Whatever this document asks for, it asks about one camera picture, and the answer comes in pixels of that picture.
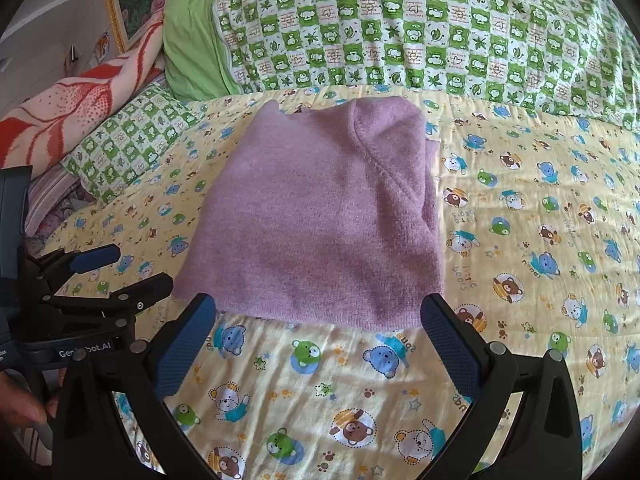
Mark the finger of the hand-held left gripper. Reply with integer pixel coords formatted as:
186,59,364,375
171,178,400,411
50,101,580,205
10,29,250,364
45,273,175,322
24,243,122,292

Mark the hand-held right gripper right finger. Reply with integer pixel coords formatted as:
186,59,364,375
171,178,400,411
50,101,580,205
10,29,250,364
420,292,583,480

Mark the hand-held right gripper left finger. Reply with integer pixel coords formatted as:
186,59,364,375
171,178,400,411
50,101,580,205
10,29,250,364
52,292,221,480

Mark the purple knit sweater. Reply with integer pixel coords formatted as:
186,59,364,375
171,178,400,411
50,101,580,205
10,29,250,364
172,96,446,332

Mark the person's left hand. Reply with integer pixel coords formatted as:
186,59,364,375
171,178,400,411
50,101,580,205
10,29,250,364
0,371,59,432

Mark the purple striped cloth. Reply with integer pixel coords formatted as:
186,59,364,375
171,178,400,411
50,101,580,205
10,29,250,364
22,165,96,241

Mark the green checkered pillow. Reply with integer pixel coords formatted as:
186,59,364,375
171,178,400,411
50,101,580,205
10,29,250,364
60,82,206,206

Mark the yellow bear print bedsheet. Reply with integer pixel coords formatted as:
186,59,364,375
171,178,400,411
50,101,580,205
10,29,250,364
45,82,640,480

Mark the orange floral blanket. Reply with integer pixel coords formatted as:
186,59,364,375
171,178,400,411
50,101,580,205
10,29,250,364
0,10,168,181

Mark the green checkered quilt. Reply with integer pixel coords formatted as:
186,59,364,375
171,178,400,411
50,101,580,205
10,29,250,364
162,0,640,133

